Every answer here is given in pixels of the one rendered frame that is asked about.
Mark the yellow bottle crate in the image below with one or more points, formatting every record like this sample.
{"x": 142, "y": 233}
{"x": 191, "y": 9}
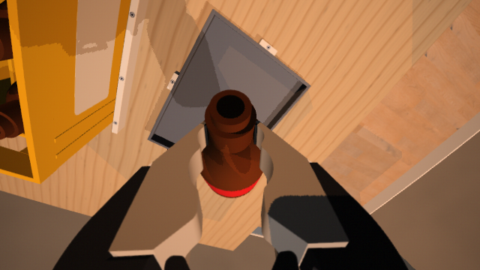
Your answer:
{"x": 67, "y": 56}

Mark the brown glass bottle with red label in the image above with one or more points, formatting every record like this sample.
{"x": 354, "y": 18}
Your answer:
{"x": 231, "y": 160}

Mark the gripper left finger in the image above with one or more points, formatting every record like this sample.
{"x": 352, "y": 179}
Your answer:
{"x": 156, "y": 214}

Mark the dark grey rectangular tray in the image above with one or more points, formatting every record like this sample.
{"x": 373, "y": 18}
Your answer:
{"x": 223, "y": 59}

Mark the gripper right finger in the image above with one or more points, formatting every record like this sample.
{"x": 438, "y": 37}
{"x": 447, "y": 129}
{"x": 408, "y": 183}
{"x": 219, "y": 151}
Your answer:
{"x": 306, "y": 211}

